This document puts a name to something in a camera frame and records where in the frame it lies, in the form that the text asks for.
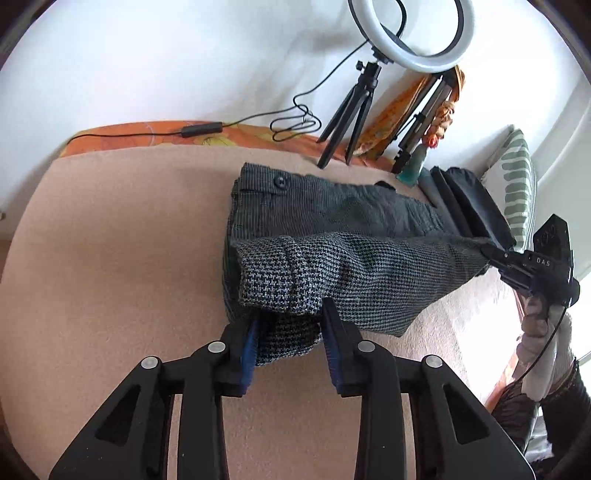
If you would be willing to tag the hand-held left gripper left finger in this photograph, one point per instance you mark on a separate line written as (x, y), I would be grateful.
(249, 357)

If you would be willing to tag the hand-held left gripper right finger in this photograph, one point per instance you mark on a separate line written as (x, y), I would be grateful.
(332, 357)

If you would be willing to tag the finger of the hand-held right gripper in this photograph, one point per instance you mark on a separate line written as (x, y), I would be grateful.
(519, 278)
(505, 258)

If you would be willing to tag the grey houndstooth pants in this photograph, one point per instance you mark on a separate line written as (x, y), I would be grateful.
(360, 240)

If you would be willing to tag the person's right forearm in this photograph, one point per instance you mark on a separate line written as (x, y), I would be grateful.
(545, 369)

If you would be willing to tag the person's right hand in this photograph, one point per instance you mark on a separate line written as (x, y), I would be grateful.
(538, 318)

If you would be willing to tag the black folded clothes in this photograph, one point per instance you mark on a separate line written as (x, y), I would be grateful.
(480, 207)

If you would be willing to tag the green striped white pillow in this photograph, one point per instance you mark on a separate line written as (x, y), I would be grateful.
(515, 184)

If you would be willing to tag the grey folded cloth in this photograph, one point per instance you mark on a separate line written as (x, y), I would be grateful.
(431, 194)

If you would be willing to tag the teal object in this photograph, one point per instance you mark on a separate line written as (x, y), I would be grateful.
(413, 168)

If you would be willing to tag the person's dark trouser leg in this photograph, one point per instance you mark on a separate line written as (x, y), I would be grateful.
(517, 415)

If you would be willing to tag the orange twisted cloth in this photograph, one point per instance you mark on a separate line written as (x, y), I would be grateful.
(442, 122)

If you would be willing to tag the folded grey tripod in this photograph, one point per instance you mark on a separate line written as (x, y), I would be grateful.
(422, 115)

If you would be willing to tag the orange patterned cloth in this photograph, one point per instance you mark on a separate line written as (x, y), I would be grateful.
(392, 115)

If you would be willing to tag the black tripod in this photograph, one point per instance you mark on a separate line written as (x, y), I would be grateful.
(355, 110)

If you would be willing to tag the orange printed bed sheet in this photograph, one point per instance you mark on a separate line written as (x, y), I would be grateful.
(138, 134)

